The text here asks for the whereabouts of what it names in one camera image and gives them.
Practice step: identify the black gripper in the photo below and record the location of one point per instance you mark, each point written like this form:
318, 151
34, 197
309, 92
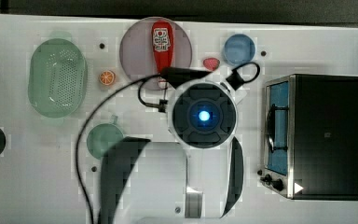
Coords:
178, 76

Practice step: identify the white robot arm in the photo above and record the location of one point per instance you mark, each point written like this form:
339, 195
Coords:
198, 175

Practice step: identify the green mug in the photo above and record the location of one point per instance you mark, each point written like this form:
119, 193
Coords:
104, 136

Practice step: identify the red strawberry toy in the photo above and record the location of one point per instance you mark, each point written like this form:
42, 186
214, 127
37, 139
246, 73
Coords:
211, 63

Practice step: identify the red ketchup bottle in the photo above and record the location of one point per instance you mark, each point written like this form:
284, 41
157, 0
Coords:
162, 44

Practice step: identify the orange slice toy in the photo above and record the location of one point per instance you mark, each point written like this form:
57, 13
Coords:
107, 78

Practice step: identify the blue cup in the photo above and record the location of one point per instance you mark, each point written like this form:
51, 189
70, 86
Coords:
239, 49

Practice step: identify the green perforated colander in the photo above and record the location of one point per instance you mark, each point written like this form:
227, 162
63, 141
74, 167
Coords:
58, 76

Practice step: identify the black toaster oven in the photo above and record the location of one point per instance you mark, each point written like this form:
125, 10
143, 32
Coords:
310, 137

